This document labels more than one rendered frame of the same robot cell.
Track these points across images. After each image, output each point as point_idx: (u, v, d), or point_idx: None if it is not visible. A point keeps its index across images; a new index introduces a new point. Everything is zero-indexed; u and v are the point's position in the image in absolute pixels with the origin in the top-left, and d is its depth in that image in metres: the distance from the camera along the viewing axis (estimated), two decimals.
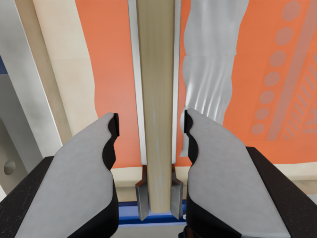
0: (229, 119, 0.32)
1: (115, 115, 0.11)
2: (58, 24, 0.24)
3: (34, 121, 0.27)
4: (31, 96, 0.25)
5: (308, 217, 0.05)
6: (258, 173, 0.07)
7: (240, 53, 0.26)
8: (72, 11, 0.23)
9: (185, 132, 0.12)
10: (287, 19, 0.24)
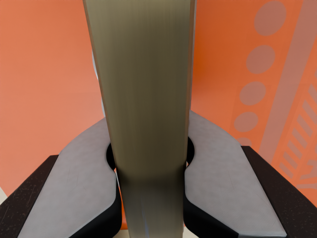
0: None
1: None
2: None
3: None
4: None
5: (303, 215, 0.06)
6: (254, 172, 0.07)
7: (192, 86, 0.16)
8: None
9: None
10: (264, 33, 0.14)
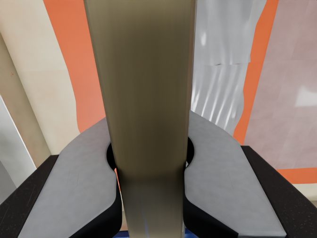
0: (238, 137, 0.26)
1: None
2: (23, 28, 0.19)
3: (0, 148, 0.22)
4: None
5: (303, 214, 0.06)
6: (254, 171, 0.07)
7: (255, 60, 0.21)
8: (40, 11, 0.18)
9: None
10: None
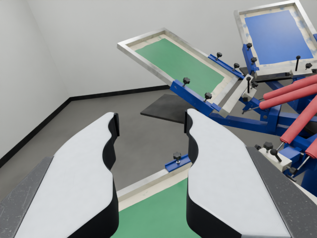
0: None
1: (115, 115, 0.11)
2: None
3: None
4: None
5: (308, 217, 0.05)
6: (258, 173, 0.07)
7: None
8: None
9: (185, 132, 0.12)
10: None
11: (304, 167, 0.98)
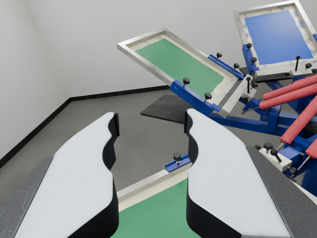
0: None
1: (115, 115, 0.11)
2: None
3: None
4: None
5: (308, 217, 0.05)
6: (258, 173, 0.07)
7: None
8: None
9: (185, 132, 0.12)
10: None
11: (304, 167, 0.98)
